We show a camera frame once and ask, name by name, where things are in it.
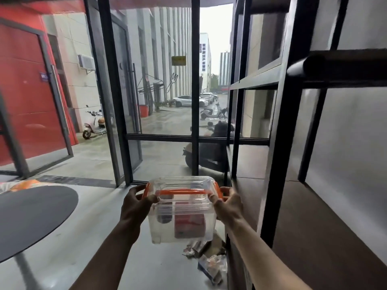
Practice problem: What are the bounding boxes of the orange patterned cloth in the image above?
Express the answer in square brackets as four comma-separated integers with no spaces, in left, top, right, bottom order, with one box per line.
[0,179,46,194]

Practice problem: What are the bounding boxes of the grey scooter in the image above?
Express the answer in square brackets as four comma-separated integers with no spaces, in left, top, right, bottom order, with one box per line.
[200,103,228,120]

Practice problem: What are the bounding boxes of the black metal shelf rack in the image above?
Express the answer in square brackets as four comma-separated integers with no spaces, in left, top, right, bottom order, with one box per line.
[225,0,387,290]

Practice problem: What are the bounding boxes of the round black table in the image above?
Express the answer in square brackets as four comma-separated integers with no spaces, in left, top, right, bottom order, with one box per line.
[0,185,79,290]

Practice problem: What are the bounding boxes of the clear plastic box orange handle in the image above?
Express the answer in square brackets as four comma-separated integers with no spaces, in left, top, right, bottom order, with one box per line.
[142,176,224,244]

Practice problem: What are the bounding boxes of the glass door black frame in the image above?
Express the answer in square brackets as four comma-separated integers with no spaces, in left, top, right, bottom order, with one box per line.
[83,0,143,187]

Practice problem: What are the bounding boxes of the red door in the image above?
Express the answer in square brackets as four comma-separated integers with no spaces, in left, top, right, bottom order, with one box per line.
[0,18,78,175]

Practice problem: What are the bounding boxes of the person's left forearm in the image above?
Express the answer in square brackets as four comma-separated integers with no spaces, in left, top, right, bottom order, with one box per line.
[69,220,143,290]

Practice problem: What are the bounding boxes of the white air conditioner unit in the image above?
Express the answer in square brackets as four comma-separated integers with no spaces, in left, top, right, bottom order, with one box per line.
[77,54,96,71]

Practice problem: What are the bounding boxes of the person's right hand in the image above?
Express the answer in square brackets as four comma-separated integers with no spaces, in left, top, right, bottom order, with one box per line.
[209,186,244,229]

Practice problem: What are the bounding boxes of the crumpled wrapper litter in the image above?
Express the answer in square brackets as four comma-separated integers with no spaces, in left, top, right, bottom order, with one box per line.
[182,230,226,259]

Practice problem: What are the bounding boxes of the person's left hand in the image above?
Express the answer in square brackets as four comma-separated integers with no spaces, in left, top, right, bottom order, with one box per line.
[120,184,158,230]

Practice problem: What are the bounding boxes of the red packet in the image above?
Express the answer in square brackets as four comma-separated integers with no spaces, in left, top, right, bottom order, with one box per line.
[174,213,207,239]

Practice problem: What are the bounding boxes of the clear plastic bag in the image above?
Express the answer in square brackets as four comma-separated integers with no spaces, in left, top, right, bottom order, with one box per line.
[198,254,228,286]

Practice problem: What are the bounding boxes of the person's right forearm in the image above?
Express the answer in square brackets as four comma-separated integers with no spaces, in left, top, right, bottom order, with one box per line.
[226,215,312,290]

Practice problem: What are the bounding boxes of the dark scooter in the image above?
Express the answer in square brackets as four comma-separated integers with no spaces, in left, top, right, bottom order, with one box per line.
[182,121,236,173]

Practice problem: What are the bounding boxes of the white scooter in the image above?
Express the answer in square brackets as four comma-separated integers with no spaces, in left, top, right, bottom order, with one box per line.
[82,106,114,140]

